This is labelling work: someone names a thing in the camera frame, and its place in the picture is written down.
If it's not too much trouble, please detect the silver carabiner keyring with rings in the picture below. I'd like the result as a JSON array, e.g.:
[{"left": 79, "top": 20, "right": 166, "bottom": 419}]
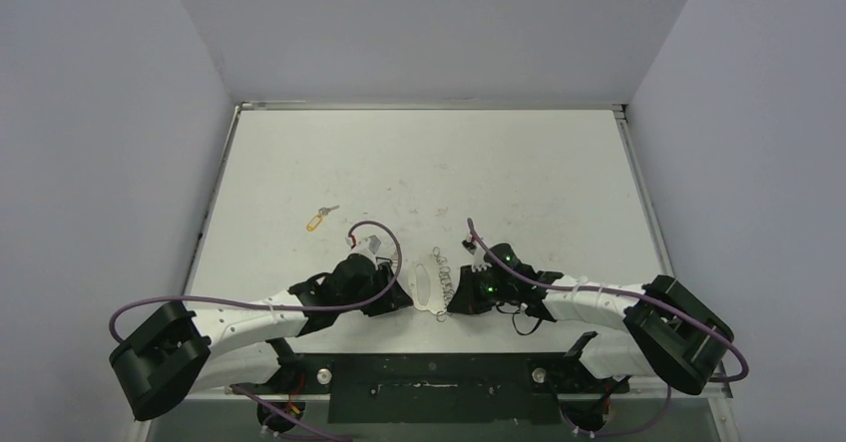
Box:
[{"left": 408, "top": 246, "right": 456, "bottom": 323}]

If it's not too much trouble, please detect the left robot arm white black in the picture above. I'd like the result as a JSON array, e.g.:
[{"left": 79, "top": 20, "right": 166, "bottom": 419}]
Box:
[{"left": 109, "top": 253, "right": 413, "bottom": 421}]

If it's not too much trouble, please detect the yellow key tag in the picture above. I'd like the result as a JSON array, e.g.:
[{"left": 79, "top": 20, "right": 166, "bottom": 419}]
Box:
[{"left": 306, "top": 214, "right": 324, "bottom": 232}]

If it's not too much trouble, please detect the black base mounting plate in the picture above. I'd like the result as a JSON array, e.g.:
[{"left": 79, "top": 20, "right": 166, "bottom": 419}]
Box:
[{"left": 248, "top": 352, "right": 630, "bottom": 424}]

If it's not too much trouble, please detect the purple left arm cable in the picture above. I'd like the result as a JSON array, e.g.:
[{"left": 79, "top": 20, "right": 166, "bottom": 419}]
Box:
[{"left": 109, "top": 221, "right": 404, "bottom": 442}]

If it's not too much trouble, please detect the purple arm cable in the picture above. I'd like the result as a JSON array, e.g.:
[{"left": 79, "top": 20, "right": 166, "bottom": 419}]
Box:
[
  {"left": 466, "top": 218, "right": 750, "bottom": 440},
  {"left": 109, "top": 221, "right": 404, "bottom": 442}
]

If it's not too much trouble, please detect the silver key with ring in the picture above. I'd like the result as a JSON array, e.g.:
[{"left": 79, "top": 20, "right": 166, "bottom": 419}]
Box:
[{"left": 317, "top": 206, "right": 339, "bottom": 218}]

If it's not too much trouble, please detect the aluminium front rail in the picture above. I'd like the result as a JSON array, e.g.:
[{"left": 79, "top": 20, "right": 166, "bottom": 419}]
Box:
[{"left": 137, "top": 352, "right": 733, "bottom": 402}]

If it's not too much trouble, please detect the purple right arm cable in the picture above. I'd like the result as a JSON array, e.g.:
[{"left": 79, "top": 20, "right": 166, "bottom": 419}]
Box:
[{"left": 466, "top": 218, "right": 750, "bottom": 440}]

